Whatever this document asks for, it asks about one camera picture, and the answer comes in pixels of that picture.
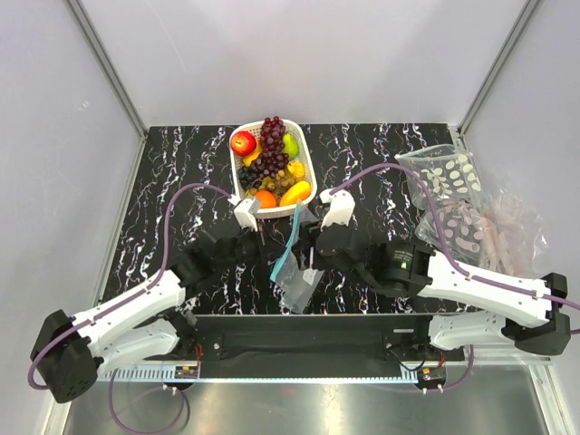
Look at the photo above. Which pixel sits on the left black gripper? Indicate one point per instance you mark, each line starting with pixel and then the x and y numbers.
pixel 259 260

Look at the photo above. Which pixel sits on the clear zip top bag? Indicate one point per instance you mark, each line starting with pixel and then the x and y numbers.
pixel 296 282

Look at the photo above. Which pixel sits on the yellow pear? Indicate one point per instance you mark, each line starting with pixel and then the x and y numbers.
pixel 296 168

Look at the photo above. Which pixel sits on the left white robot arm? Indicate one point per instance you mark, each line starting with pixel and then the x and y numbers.
pixel 72 351

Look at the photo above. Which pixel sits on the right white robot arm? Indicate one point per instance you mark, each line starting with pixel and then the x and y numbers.
pixel 525 312

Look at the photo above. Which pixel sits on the bag of white slices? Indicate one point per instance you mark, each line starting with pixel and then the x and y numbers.
pixel 447 171

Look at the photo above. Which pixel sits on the bag of pink slices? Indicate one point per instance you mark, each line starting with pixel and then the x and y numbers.
pixel 469 236

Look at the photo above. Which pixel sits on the crumpled clear plastic bag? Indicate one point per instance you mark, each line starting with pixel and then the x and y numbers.
pixel 518 245

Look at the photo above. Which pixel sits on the orange fruit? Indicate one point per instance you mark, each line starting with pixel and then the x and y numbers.
pixel 266 198

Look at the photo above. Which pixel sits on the yellow mango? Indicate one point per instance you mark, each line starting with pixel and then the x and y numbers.
pixel 299 192

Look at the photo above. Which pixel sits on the dark purple grape bunch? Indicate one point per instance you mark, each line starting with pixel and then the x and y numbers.
pixel 247 177

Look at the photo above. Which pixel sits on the red grape bunch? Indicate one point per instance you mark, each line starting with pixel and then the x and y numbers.
pixel 273 157

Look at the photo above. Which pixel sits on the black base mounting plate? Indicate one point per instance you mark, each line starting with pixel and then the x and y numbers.
pixel 352 338

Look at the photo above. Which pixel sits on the yellow lemon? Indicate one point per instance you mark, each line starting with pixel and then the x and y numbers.
pixel 247 160

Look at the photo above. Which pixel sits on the red apple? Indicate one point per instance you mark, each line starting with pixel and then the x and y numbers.
pixel 243 143

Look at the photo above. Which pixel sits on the green pear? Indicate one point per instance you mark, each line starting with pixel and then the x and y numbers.
pixel 291 147

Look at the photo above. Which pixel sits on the white perforated plastic basket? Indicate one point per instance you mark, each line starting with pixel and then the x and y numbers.
pixel 303 156

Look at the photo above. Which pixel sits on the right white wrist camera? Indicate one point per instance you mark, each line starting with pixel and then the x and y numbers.
pixel 340 207

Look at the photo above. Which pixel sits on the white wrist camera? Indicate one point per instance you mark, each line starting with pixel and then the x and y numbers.
pixel 340 207
pixel 245 211

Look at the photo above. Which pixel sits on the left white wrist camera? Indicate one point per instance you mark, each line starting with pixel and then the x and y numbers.
pixel 245 211

